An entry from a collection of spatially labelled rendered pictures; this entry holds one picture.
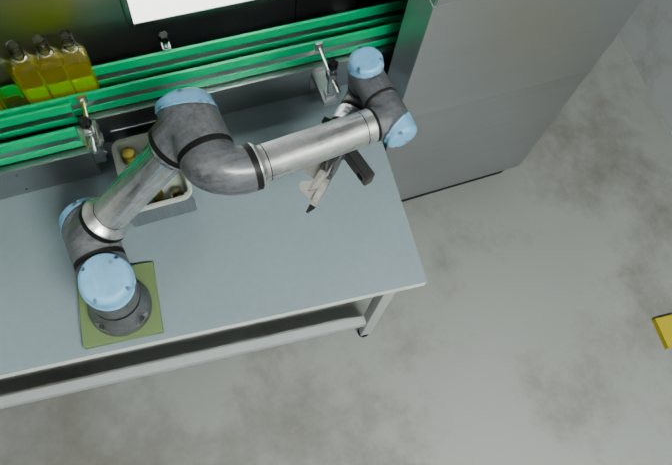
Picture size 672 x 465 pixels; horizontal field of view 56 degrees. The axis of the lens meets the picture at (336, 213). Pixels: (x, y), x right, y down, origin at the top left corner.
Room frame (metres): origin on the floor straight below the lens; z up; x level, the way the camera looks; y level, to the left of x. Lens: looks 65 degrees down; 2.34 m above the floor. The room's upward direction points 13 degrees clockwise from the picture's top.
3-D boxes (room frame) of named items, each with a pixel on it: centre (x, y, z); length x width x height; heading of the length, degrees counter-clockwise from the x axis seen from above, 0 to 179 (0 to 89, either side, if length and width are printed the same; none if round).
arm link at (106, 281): (0.36, 0.47, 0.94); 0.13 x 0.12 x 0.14; 38
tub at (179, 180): (0.71, 0.50, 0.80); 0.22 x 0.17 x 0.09; 32
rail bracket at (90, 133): (0.73, 0.65, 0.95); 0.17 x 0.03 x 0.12; 32
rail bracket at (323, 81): (1.07, 0.11, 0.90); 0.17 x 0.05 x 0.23; 32
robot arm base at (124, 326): (0.35, 0.47, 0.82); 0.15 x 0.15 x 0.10
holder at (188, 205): (0.73, 0.52, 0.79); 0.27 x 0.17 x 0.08; 32
